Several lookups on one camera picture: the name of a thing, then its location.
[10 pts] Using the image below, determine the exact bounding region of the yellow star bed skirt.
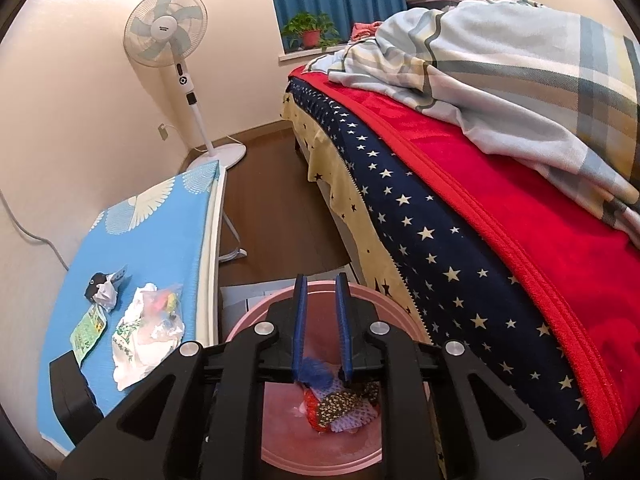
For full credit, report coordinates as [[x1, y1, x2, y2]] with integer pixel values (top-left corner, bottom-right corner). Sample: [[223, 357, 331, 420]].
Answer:
[[281, 92, 431, 344]]

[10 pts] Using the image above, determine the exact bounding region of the navy star bedsheet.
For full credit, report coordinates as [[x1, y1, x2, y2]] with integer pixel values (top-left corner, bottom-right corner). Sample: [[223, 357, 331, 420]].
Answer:
[[285, 77, 602, 474]]

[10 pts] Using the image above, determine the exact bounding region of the purple foam net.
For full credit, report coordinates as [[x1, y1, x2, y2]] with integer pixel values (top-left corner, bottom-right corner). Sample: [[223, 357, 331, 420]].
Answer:
[[319, 384, 380, 434]]

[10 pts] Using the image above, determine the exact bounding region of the red plastic bag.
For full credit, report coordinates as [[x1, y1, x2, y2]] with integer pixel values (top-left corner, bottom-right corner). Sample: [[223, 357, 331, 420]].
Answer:
[[303, 389, 331, 432]]

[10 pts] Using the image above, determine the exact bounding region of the grey wall cable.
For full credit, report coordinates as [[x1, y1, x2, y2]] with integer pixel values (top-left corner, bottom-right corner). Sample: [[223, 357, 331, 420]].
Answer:
[[0, 186, 71, 272]]

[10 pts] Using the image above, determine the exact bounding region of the clear bag with candies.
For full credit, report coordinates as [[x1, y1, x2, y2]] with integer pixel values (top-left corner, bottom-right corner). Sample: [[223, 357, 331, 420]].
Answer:
[[141, 285, 184, 342]]

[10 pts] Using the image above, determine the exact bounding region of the black gold dotted wrapper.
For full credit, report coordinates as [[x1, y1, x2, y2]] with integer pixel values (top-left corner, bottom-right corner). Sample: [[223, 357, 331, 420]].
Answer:
[[312, 379, 380, 427]]

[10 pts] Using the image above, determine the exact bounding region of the green printed paper packet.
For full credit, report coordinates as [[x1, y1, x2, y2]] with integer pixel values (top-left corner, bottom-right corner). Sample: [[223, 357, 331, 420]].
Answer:
[[70, 304, 107, 365]]

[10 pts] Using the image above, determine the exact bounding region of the blue foam net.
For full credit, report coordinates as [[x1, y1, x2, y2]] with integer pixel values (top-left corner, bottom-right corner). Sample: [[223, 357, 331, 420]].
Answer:
[[297, 356, 334, 390]]

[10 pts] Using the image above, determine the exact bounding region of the potted green plant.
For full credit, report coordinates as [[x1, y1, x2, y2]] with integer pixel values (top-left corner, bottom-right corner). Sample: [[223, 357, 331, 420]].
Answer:
[[281, 11, 342, 50]]

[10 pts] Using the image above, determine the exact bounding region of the white bag green print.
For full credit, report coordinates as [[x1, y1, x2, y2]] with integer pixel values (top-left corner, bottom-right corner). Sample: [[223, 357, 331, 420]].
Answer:
[[112, 283, 182, 391]]

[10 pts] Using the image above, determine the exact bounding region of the pink clothes pile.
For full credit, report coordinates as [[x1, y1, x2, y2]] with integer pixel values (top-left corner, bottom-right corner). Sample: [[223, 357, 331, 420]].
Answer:
[[349, 21, 382, 42]]

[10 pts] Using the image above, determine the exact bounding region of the red blanket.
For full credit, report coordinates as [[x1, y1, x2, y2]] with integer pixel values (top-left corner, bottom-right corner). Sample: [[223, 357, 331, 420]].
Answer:
[[288, 69, 639, 457]]

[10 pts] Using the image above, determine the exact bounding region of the pink plastic trash basin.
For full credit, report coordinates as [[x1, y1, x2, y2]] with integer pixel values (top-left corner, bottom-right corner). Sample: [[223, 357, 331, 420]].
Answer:
[[228, 274, 440, 479]]

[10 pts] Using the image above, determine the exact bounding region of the plaid light quilt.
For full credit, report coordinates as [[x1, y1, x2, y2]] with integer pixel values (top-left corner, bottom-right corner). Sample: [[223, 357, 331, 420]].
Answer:
[[307, 0, 639, 240]]

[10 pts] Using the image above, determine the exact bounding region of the small black pouch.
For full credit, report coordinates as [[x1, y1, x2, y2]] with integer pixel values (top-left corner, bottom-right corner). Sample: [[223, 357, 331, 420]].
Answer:
[[85, 272, 107, 302]]

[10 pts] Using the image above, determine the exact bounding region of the blue patterned table cover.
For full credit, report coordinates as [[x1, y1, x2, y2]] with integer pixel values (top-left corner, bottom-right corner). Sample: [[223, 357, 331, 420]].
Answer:
[[37, 162, 226, 454]]

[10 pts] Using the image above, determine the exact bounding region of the white standing fan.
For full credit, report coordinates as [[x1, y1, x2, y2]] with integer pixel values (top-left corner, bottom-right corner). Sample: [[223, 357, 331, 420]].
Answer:
[[122, 0, 247, 170]]

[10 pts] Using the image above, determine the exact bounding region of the white wall plug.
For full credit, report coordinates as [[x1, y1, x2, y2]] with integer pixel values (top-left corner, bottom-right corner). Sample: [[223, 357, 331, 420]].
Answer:
[[157, 122, 176, 141]]

